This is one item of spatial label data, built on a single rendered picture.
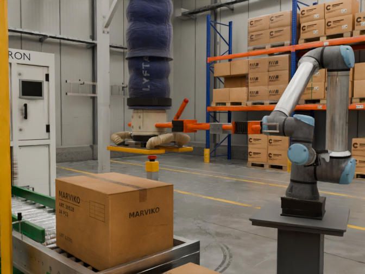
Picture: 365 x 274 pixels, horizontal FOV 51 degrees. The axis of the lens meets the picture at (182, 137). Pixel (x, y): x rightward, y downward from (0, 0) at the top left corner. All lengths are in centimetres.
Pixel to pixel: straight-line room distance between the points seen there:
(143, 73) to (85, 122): 1010
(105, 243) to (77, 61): 1022
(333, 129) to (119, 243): 125
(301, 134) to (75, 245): 131
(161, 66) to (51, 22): 995
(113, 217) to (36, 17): 998
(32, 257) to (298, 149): 155
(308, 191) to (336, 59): 73
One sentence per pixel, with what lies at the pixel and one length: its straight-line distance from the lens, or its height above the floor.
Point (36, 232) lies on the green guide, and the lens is 257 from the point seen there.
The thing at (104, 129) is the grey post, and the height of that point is 115.
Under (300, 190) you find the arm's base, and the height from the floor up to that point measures 90.
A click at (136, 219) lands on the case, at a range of 197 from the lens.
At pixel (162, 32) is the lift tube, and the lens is 190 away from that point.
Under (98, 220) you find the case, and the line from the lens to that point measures 198.
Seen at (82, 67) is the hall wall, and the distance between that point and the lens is 1199.
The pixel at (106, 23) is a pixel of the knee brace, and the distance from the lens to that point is 523.
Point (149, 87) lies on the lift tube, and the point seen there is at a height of 145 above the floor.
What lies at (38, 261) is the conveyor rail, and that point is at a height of 53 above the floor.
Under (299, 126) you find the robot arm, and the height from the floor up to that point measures 127.
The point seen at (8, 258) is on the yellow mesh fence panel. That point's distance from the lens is 248.
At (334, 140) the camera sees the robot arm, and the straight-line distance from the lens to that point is 221.
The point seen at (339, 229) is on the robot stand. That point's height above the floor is 75.
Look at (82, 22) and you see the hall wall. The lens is 1223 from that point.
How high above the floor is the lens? 131
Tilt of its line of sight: 3 degrees down
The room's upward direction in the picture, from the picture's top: straight up
